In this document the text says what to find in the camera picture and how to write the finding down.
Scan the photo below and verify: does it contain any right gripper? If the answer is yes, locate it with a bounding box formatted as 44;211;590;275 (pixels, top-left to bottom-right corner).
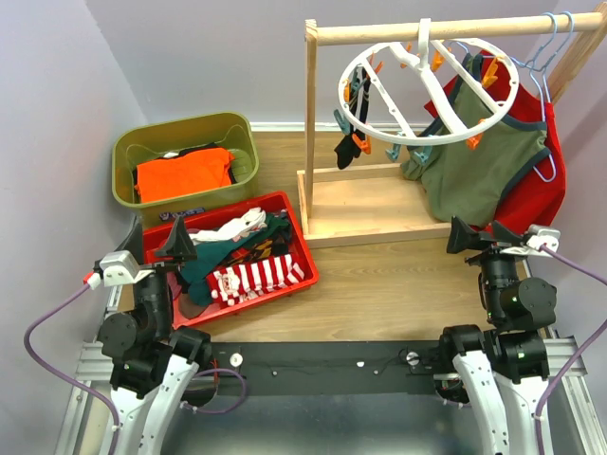
447;212;532;320

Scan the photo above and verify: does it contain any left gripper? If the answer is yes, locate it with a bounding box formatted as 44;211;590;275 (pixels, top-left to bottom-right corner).
114;214;196;337

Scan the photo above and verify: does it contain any teal clothes peg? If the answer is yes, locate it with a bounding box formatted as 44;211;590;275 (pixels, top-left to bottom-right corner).
408;145;432;166

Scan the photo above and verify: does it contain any white round clip hanger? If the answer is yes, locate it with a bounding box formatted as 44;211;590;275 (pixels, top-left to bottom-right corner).
338;18;520;147

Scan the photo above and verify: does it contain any dark green sock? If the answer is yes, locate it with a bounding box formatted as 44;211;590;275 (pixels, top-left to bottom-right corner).
177;212;292;308

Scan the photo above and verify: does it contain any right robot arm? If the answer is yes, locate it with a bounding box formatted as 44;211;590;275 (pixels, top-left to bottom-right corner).
436;216;560;454

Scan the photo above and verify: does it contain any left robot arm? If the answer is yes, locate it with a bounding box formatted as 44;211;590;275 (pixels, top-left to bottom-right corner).
94;217;212;454

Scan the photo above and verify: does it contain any red shirt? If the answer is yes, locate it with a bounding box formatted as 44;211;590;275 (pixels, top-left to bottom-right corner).
423;48;567;233

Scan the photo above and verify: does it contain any orange folded garment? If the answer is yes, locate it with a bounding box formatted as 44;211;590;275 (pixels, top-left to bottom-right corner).
135;147;235;203

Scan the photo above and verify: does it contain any olive green plastic bin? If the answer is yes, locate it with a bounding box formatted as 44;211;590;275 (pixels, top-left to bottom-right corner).
112;112;260;228

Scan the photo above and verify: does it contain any olive green shirt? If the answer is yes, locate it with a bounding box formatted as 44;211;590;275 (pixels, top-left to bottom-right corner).
400;52;552;228

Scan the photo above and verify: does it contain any red white striped santa sock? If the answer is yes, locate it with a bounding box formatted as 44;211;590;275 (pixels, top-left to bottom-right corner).
206;254;304;306

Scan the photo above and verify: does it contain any orange clothes peg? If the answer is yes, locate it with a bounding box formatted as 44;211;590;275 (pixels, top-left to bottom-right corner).
466;132;484;150

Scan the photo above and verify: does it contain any argyle patterned sock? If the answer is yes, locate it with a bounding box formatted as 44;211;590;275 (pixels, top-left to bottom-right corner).
223;227;292;265

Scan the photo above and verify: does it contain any red plastic tray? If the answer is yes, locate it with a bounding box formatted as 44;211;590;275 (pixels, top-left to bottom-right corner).
141;191;320;331

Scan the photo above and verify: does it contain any wooden clothes rack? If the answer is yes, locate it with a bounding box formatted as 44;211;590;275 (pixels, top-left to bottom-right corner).
297;3;606;247

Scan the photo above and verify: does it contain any black striped sock pair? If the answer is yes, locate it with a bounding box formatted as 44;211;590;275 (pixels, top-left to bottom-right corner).
334;66;371;170

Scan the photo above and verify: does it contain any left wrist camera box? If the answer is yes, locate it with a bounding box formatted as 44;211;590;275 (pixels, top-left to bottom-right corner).
83;250;151;289

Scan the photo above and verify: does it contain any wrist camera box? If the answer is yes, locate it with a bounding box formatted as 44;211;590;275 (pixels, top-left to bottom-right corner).
502;225;561;257
83;250;151;289

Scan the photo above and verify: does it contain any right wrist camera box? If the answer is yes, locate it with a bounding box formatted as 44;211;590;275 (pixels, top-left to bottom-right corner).
502;225;561;257

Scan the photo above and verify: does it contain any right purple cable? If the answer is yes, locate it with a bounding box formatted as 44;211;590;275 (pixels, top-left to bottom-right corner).
534;244;607;455

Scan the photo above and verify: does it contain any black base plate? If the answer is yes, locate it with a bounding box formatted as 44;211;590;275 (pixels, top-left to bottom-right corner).
212;340;437;397

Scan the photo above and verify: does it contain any blue wire hanger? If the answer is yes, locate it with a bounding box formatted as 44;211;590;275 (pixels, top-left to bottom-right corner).
448;11;575;183

